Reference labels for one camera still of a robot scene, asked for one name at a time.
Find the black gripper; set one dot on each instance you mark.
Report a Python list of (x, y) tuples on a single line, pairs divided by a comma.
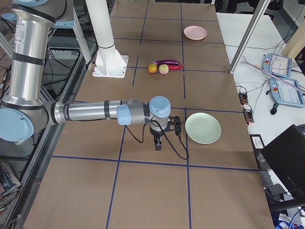
[(157, 136)]

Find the yellow green peach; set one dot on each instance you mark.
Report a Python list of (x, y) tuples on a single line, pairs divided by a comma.
[(163, 69)]

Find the purple eggplant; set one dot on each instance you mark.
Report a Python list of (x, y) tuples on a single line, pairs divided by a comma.
[(166, 61)]

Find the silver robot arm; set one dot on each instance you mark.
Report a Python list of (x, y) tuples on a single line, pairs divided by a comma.
[(23, 113)]

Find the green plate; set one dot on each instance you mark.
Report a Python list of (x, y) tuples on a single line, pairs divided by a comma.
[(203, 128)]

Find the red yellow pomegranate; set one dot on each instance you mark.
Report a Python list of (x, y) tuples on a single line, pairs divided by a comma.
[(152, 68)]

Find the red chili pepper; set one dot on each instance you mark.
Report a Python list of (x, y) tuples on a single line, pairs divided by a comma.
[(175, 67)]

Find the orange circuit board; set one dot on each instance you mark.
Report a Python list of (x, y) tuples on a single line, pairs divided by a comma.
[(246, 108)]

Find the pink plate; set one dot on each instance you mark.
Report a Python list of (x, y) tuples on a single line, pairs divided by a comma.
[(195, 33)]

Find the black monitor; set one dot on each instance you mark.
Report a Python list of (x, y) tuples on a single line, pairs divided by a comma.
[(286, 157)]

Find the near blue teach pendant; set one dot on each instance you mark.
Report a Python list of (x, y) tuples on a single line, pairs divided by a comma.
[(284, 94)]

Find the blue teach pendant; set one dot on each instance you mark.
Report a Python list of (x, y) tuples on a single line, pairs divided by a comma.
[(277, 65), (284, 94)]

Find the far blue teach pendant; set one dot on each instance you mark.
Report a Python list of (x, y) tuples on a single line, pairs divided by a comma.
[(277, 65)]

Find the reacher grabber stick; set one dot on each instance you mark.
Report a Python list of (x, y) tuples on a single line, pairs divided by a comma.
[(274, 76)]

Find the stack of books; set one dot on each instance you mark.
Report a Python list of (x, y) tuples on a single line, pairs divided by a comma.
[(9, 185)]

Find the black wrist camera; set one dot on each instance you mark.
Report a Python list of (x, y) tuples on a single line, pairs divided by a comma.
[(174, 124)]

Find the white camera post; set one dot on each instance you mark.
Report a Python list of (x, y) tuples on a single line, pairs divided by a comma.
[(109, 62)]

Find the aluminium frame post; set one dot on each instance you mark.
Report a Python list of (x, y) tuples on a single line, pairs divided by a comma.
[(258, 13)]

